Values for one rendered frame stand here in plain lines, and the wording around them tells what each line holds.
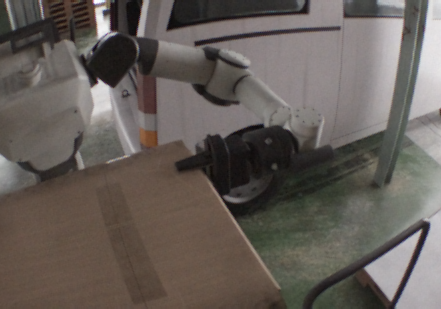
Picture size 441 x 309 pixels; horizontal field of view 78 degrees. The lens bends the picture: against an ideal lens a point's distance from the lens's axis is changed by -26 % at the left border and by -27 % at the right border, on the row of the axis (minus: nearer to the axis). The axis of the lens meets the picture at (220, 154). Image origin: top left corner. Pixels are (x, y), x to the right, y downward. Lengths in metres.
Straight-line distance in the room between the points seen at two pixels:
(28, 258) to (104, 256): 0.14
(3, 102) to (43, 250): 0.32
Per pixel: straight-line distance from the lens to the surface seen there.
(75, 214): 0.58
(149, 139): 1.49
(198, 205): 0.54
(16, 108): 0.70
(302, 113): 0.68
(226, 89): 0.82
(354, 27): 1.78
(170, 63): 0.79
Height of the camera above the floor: 1.48
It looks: 37 degrees down
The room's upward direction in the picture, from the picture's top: 3 degrees counter-clockwise
